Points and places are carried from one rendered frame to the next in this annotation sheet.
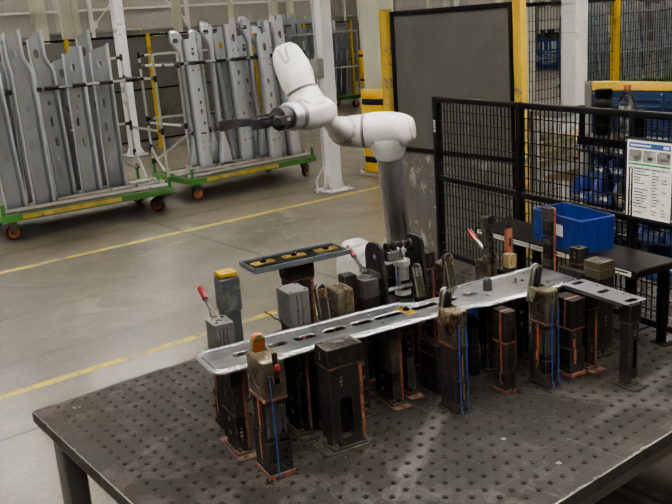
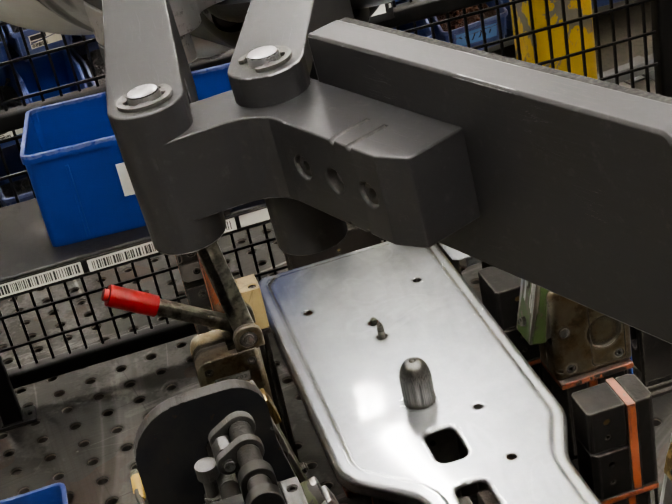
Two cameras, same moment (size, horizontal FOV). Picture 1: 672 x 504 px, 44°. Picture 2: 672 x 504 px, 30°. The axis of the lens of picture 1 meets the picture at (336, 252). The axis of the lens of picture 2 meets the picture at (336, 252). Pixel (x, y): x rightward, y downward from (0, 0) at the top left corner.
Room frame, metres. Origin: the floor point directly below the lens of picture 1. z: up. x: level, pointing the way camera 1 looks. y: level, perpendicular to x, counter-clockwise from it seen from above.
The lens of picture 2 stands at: (2.49, 0.45, 1.74)
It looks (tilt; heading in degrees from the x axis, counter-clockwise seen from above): 29 degrees down; 288
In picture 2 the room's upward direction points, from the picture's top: 12 degrees counter-clockwise
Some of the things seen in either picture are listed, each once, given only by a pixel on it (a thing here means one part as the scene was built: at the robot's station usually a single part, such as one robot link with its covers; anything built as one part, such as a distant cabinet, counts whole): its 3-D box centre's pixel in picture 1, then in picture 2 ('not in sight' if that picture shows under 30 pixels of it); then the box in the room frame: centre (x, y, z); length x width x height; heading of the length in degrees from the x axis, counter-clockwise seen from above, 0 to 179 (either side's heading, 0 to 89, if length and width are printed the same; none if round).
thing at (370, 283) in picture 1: (368, 328); not in sight; (2.76, -0.10, 0.89); 0.13 x 0.11 x 0.38; 28
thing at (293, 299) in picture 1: (297, 346); not in sight; (2.59, 0.15, 0.90); 0.13 x 0.10 x 0.41; 28
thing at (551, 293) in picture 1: (543, 336); (592, 404); (2.61, -0.67, 0.87); 0.12 x 0.09 x 0.35; 28
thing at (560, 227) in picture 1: (572, 227); (151, 151); (3.17, -0.94, 1.09); 0.30 x 0.17 x 0.13; 22
